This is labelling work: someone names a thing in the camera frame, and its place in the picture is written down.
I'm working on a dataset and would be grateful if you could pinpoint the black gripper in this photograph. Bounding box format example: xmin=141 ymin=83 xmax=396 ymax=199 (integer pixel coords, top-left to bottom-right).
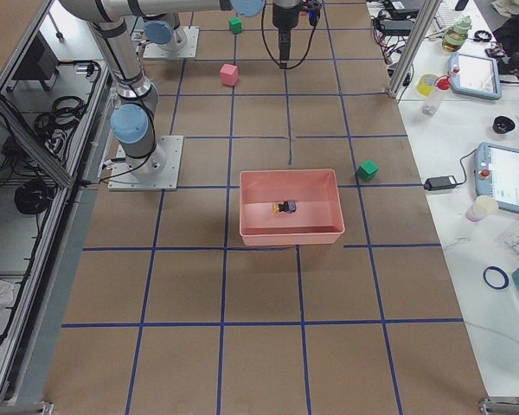
xmin=272 ymin=0 xmax=302 ymax=69

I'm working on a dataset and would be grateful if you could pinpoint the yellow black push button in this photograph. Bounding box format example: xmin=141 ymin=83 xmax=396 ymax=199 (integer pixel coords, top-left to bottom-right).
xmin=272 ymin=201 xmax=297 ymax=214

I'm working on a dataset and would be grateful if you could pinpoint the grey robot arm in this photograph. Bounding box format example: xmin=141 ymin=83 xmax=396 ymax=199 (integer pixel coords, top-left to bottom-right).
xmin=61 ymin=1 xmax=266 ymax=175
xmin=143 ymin=13 xmax=188 ymax=50

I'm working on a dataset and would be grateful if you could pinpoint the green cube far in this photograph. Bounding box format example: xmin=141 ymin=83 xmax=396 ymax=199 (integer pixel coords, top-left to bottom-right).
xmin=227 ymin=17 xmax=242 ymax=35

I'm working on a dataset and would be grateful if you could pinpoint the pink cube centre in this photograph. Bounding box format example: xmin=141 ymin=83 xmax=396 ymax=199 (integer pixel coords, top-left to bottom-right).
xmin=219 ymin=64 xmax=239 ymax=87

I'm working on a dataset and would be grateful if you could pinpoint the yellow tape roll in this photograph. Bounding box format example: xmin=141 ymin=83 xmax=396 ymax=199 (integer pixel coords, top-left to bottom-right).
xmin=416 ymin=73 xmax=439 ymax=97

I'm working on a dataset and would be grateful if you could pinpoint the green cube near bin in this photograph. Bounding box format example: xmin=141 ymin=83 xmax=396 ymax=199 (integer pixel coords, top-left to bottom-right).
xmin=356 ymin=159 xmax=379 ymax=182

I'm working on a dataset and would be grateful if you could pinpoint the clear squeeze bottle red cap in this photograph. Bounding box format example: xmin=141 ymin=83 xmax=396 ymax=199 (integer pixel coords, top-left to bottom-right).
xmin=421 ymin=74 xmax=452 ymax=117

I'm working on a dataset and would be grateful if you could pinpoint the green tea bottle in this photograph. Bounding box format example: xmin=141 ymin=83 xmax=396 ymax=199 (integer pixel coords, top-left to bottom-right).
xmin=441 ymin=16 xmax=471 ymax=52

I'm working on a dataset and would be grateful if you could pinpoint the pink plastic bin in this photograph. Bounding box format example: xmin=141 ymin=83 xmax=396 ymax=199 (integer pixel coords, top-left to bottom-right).
xmin=239 ymin=169 xmax=345 ymax=246

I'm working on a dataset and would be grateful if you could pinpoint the far teach pendant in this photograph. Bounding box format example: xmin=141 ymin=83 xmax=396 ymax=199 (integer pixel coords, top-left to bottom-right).
xmin=449 ymin=52 xmax=502 ymax=100

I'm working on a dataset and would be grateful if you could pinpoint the teach pendant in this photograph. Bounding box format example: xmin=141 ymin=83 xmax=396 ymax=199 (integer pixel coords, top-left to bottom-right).
xmin=474 ymin=142 xmax=519 ymax=213
xmin=449 ymin=52 xmax=502 ymax=100

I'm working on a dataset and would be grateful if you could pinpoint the black power adapter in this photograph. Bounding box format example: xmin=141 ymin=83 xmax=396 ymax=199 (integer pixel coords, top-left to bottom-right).
xmin=423 ymin=176 xmax=458 ymax=191

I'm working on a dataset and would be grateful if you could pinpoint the black bowl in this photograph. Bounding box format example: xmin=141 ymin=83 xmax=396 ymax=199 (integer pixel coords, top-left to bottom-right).
xmin=492 ymin=116 xmax=516 ymax=134

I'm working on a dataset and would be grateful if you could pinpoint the white plastic cup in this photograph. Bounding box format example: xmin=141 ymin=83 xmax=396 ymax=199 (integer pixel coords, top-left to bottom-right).
xmin=465 ymin=195 xmax=499 ymax=222

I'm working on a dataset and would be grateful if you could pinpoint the near teach pendant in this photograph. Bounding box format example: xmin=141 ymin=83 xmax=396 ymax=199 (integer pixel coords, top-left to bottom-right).
xmin=474 ymin=142 xmax=519 ymax=213

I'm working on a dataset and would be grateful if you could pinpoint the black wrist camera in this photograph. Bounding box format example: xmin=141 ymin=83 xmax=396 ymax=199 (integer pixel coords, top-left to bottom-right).
xmin=301 ymin=0 xmax=322 ymax=28

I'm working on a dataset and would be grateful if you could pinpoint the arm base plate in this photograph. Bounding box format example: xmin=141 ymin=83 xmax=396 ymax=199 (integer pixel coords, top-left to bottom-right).
xmin=107 ymin=135 xmax=184 ymax=191
xmin=144 ymin=25 xmax=200 ymax=61

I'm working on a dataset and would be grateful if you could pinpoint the aluminium frame post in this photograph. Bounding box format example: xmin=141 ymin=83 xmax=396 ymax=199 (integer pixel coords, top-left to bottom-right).
xmin=386 ymin=0 xmax=440 ymax=99

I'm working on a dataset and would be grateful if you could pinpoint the blue tape ring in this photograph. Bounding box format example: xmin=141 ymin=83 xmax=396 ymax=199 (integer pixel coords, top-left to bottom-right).
xmin=483 ymin=266 xmax=509 ymax=291

